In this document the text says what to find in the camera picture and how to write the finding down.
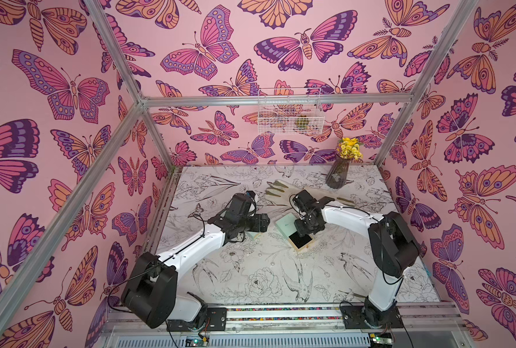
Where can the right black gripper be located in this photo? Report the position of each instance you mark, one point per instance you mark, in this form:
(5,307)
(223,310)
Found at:
(307,223)

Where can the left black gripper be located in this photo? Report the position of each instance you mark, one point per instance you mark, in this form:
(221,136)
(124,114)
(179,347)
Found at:
(259,222)

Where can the mint jewelry box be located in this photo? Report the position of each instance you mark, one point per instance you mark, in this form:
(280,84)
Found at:
(286,226)
(252,235)

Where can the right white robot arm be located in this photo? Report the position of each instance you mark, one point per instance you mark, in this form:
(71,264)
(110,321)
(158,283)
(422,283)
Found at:
(393,246)

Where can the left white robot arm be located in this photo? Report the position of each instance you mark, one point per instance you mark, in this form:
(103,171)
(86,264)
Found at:
(151,293)

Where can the white work glove right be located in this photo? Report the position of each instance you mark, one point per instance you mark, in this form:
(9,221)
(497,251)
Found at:
(342,201)

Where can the white work glove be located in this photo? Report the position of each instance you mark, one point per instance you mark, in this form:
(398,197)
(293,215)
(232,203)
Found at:
(342,201)
(279,193)

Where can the white work glove left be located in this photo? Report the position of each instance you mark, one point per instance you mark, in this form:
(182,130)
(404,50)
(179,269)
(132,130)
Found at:
(279,193)

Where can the dark glass vase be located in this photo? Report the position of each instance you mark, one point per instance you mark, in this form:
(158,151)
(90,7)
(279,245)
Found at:
(337,176)

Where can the yellow flowers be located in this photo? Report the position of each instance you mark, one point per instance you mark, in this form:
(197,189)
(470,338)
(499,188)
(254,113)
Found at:
(349,149)

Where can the white wire basket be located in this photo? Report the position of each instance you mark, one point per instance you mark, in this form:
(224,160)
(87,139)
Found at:
(284,113)

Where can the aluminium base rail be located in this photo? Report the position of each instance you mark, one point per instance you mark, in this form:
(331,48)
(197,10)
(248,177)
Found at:
(420,324)

